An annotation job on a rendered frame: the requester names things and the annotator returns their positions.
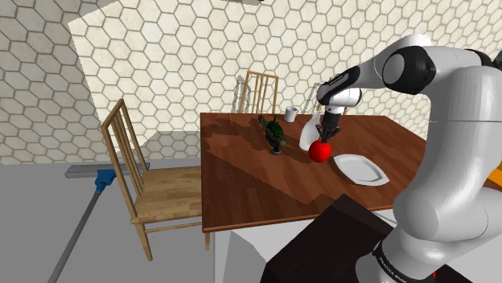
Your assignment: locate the brown wooden table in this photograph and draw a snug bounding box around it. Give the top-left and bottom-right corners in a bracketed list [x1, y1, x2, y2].
[199, 112, 502, 283]

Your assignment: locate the white vase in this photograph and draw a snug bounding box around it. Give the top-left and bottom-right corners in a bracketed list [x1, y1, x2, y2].
[298, 111, 323, 152]

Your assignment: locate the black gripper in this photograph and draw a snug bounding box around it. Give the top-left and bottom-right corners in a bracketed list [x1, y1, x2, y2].
[315, 111, 343, 143]

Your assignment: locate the white plate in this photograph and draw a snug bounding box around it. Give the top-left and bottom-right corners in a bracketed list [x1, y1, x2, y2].
[331, 153, 391, 187]

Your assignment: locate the dark green dinosaur figure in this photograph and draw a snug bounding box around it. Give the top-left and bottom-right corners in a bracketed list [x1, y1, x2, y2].
[257, 114, 288, 156]

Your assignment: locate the grey floor mop blue joint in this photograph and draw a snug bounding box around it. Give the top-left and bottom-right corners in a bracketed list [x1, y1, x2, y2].
[47, 162, 151, 283]

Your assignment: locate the light wooden chair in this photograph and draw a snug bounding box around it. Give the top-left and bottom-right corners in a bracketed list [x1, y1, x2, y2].
[237, 70, 280, 115]
[101, 97, 212, 262]

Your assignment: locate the dark robot stand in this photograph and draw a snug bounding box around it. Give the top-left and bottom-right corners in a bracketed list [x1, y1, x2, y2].
[259, 192, 474, 283]

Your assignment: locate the red apple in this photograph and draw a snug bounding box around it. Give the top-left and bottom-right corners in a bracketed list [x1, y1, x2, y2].
[307, 139, 333, 164]

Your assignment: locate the white cup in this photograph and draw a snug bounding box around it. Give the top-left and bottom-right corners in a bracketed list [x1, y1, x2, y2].
[283, 105, 299, 123]

